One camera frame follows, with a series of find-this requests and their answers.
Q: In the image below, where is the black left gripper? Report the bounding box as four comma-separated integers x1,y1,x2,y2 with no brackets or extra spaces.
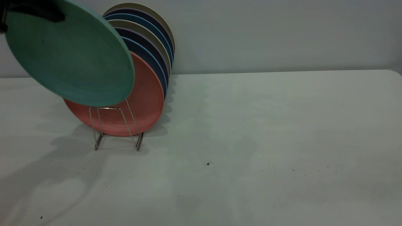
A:
0,0,66,34

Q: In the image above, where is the green round plate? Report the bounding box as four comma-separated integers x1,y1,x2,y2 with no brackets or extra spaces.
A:
5,0,135,108

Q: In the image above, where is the dark navy plate purple rim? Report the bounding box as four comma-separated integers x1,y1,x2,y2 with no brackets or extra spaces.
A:
114,27,170,87
103,8,175,54

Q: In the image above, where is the blue plate light-blue rim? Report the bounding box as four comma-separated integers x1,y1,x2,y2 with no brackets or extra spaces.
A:
121,36,168,100

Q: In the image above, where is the pink round plate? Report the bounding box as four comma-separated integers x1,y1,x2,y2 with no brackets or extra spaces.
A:
64,52,165,137

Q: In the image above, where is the metal wire plate rack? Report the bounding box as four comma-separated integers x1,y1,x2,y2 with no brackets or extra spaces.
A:
89,99,145,152

